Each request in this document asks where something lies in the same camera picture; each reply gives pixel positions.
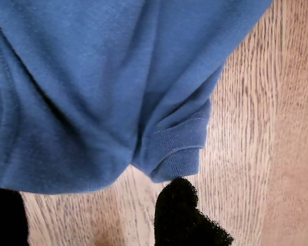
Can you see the blue printed T-shirt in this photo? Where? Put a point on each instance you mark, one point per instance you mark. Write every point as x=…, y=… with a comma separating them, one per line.
x=92, y=89

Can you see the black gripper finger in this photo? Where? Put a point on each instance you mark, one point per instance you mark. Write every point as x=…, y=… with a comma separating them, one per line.
x=5, y=217
x=179, y=217

